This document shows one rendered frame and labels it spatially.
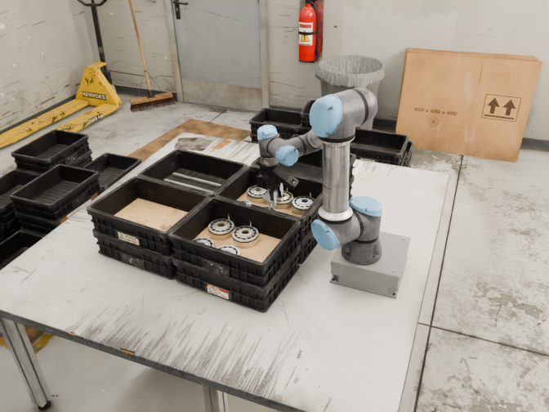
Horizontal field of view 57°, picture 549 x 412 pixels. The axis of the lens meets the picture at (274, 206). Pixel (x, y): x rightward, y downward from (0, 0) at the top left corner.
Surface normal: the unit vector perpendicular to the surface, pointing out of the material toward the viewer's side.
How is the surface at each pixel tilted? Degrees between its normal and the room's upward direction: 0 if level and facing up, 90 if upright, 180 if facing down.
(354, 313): 0
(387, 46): 90
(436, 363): 0
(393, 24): 90
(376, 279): 90
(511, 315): 0
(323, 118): 83
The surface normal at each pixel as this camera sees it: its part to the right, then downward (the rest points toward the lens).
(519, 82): -0.37, 0.35
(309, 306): -0.02, -0.84
